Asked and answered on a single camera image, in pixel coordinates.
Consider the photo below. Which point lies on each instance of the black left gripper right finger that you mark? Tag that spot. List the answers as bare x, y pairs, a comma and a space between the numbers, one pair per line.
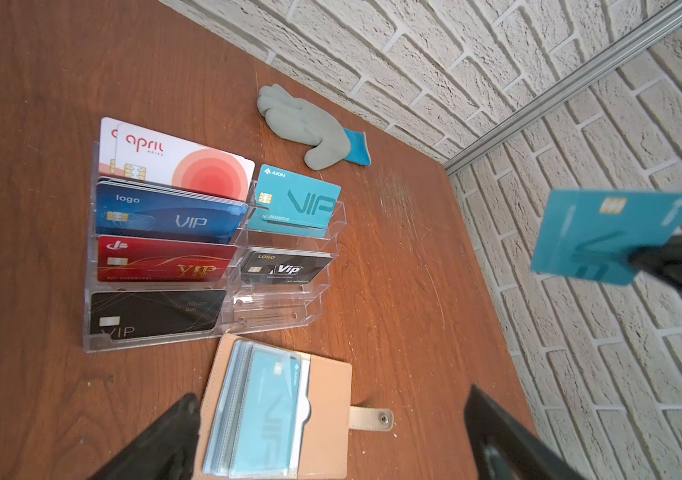
503, 448

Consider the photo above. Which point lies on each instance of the black VIP card in stand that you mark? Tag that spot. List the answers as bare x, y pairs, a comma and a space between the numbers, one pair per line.
268, 266

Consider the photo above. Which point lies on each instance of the grey blue work glove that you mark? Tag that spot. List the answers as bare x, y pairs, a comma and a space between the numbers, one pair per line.
297, 120

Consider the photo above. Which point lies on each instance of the aluminium frame rail right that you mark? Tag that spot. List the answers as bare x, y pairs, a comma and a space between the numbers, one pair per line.
614, 56

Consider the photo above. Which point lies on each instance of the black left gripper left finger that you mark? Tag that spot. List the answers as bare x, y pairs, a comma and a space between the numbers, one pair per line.
165, 450

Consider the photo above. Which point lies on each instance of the red gold VIP card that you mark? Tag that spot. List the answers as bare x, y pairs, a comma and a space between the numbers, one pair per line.
124, 258

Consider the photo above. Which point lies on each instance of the blue VIP card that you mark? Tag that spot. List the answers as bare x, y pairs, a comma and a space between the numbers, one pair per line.
122, 209

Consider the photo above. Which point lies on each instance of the beige leather card holder wallet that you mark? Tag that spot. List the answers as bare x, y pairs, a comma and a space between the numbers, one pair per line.
325, 414

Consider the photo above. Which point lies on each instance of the clear acrylic card display stand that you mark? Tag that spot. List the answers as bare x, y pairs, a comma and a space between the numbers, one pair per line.
247, 308

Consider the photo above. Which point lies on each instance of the teal VIP card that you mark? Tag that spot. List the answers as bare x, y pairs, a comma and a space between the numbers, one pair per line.
288, 203
590, 234

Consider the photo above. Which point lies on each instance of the white red april card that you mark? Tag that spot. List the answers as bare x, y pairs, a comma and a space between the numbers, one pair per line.
137, 153

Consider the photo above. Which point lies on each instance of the dark black card lower left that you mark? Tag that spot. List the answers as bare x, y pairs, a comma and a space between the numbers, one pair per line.
138, 314

